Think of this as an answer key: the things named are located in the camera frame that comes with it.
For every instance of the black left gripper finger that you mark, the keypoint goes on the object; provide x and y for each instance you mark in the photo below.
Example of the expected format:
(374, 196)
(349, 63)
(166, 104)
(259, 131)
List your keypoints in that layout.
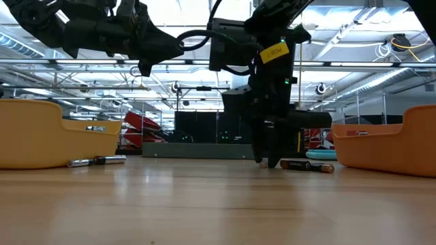
(153, 35)
(156, 52)

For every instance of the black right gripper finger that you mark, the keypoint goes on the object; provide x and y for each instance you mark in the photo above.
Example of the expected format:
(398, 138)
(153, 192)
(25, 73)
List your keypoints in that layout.
(275, 143)
(258, 139)

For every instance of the yellow plastic bin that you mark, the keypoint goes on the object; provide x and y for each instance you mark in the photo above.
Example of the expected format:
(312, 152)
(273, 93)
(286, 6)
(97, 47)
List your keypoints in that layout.
(34, 136)

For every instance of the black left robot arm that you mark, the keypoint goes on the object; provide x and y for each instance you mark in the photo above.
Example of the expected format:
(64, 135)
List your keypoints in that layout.
(24, 17)

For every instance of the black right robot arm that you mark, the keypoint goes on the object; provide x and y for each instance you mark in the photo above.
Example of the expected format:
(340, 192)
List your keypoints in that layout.
(272, 13)

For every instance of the red cart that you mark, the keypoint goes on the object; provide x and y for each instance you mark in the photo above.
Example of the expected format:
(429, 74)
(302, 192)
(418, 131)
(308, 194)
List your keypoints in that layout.
(313, 136)
(139, 122)

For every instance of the teal round disc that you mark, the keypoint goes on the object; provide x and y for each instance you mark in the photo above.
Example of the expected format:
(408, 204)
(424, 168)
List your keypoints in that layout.
(320, 155)

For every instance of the black server cabinet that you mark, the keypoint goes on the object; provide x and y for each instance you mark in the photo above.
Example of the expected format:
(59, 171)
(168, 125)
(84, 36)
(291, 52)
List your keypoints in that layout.
(197, 124)

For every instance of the orange plastic bin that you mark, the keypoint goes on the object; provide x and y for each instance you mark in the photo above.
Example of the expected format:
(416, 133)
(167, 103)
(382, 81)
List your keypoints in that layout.
(374, 153)

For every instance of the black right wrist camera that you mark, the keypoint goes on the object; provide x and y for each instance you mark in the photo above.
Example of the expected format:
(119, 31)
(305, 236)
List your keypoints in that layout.
(231, 44)

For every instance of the silver ventilation duct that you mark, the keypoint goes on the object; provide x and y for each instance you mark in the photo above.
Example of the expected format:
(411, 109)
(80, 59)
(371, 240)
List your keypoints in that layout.
(391, 78)
(20, 46)

